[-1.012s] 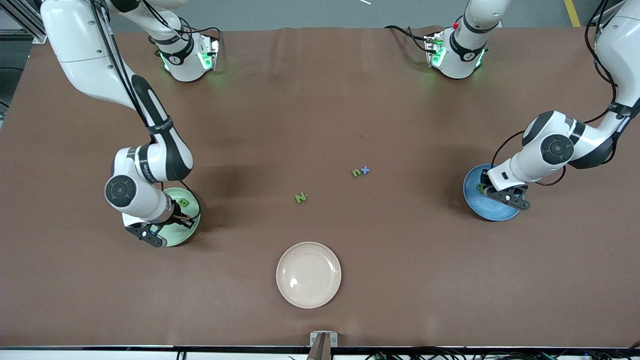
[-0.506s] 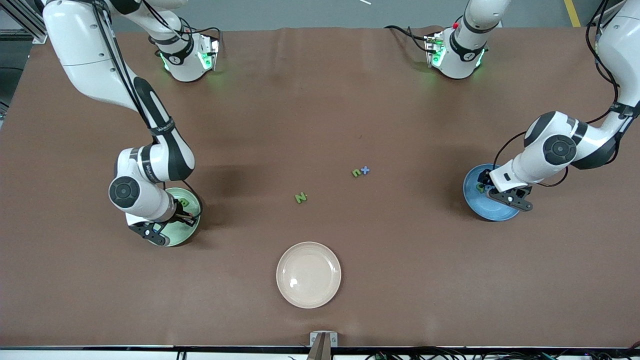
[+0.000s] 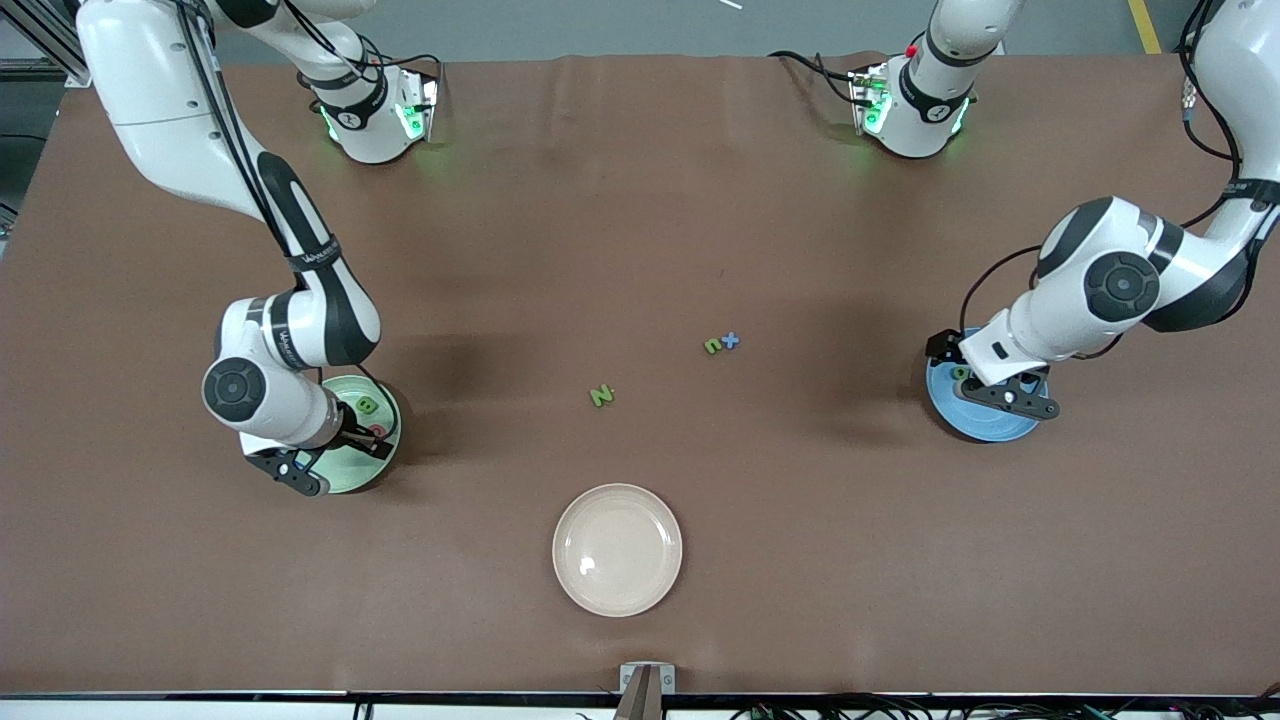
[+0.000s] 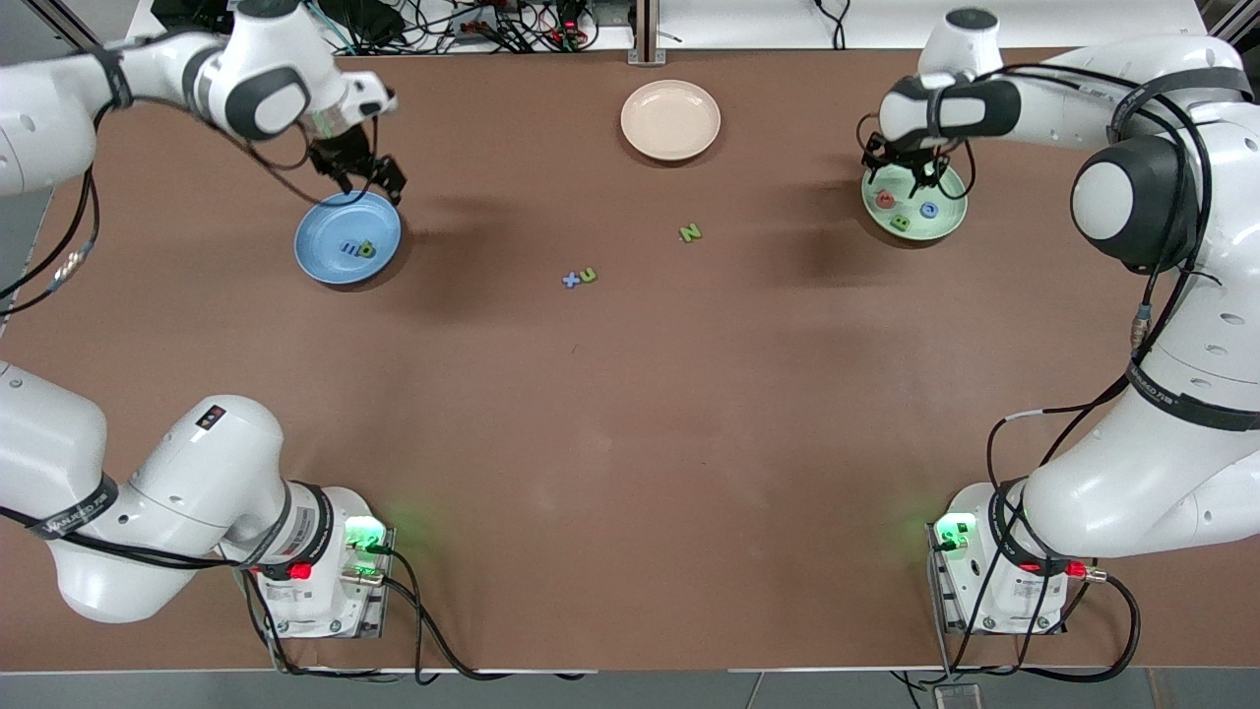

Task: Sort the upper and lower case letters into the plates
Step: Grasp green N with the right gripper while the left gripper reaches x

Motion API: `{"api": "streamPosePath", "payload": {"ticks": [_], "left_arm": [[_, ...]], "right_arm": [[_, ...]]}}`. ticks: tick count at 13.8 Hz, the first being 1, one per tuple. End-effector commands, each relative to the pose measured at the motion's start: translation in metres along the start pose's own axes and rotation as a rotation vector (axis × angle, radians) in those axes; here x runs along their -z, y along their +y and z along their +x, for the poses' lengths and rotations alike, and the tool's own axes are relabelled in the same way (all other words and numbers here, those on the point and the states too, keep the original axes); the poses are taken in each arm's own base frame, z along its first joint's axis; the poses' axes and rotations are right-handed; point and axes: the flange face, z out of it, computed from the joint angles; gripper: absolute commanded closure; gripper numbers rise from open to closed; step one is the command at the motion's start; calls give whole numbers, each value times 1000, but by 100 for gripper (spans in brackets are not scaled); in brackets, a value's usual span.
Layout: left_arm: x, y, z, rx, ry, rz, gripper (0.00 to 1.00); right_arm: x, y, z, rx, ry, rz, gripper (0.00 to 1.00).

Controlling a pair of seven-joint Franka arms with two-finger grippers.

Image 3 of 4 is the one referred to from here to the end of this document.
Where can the aluminium frame profile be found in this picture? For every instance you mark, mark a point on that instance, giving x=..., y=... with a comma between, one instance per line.
x=40, y=40

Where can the blue plate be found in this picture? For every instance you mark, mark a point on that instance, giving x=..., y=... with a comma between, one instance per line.
x=990, y=428

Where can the grey-brown tapered pole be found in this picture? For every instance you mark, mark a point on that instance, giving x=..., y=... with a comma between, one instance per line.
x=640, y=705

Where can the green capital letter B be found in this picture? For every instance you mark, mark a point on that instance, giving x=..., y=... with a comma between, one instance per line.
x=367, y=405

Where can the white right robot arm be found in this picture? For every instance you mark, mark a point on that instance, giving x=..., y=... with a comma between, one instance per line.
x=150, y=90

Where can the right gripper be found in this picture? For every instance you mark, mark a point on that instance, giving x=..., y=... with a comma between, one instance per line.
x=354, y=432

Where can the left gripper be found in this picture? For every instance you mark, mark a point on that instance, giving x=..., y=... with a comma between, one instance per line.
x=944, y=349

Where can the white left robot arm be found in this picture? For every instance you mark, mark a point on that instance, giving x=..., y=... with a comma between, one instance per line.
x=1130, y=285

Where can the green plate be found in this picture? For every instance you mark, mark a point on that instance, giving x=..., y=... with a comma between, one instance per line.
x=355, y=478

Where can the silver metal bracket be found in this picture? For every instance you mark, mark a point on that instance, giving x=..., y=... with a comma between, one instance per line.
x=647, y=678

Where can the cream plate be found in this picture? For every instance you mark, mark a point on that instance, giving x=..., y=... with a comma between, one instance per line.
x=617, y=550

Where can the green capital letter N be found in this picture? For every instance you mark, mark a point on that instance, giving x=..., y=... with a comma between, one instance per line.
x=601, y=396

